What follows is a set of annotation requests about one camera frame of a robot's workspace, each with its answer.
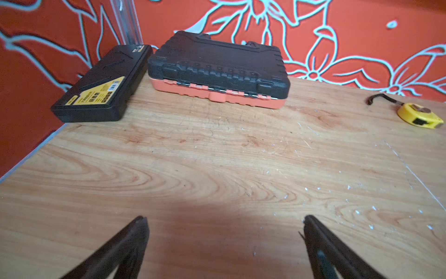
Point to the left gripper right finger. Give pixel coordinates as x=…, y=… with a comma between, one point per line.
x=330, y=257

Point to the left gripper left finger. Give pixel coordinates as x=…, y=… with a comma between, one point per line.
x=122, y=255

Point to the black box yellow label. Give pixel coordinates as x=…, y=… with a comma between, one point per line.
x=101, y=95

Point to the yellow tape measure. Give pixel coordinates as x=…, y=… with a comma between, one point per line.
x=411, y=113

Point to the black tool case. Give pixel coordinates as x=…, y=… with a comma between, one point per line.
x=195, y=65

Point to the aluminium frame post left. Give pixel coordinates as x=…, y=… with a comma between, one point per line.
x=127, y=20

